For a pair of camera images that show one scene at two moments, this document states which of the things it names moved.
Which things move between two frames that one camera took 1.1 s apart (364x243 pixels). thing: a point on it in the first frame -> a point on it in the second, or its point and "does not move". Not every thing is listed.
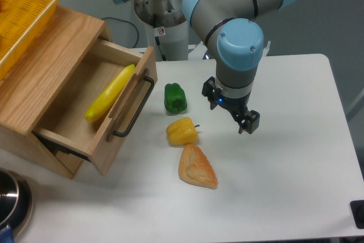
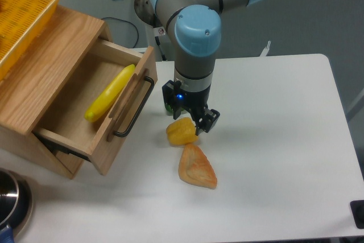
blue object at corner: x=7 y=235 does not move
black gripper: x=245 y=120 -> x=177 y=99
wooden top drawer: x=100 y=110 does not move
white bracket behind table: x=265 y=51 does not move
